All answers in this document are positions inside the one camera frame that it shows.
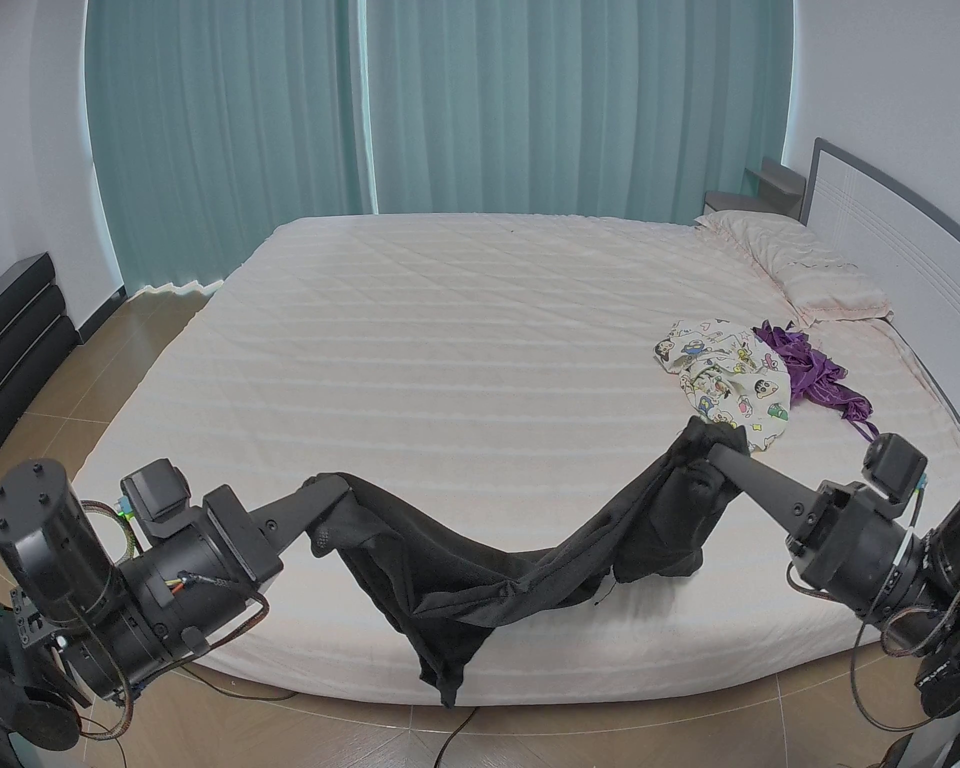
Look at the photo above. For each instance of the cream pillow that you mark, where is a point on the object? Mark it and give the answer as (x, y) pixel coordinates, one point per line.
(810, 262)

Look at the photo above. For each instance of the grey bedside table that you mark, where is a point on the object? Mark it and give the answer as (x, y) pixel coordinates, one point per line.
(750, 201)

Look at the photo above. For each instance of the bed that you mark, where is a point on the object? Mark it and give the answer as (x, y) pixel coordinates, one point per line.
(450, 337)

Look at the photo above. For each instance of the blue-green curtain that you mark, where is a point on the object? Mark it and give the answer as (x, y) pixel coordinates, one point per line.
(225, 150)
(562, 112)

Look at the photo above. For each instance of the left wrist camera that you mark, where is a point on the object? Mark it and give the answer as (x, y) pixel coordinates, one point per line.
(157, 499)

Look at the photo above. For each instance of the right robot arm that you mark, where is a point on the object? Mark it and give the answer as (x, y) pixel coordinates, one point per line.
(937, 570)

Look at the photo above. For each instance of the white printed garment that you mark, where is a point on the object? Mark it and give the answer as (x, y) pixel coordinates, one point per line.
(727, 382)

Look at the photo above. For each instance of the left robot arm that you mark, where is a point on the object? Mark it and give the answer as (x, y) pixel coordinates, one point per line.
(45, 525)

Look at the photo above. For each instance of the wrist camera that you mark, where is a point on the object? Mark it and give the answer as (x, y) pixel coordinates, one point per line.
(896, 465)
(157, 499)

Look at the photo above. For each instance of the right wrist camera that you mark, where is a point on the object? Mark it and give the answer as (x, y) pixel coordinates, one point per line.
(896, 465)

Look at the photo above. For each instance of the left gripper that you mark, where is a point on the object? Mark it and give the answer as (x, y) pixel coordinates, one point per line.
(217, 562)

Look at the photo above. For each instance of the purple garment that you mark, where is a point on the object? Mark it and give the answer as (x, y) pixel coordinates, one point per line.
(810, 367)

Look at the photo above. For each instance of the black chest of drawers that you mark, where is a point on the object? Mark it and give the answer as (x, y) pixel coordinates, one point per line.
(30, 337)

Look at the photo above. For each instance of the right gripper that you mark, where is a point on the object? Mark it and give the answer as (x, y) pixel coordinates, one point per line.
(847, 547)

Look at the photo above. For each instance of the black T-shirt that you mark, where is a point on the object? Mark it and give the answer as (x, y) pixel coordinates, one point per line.
(450, 585)

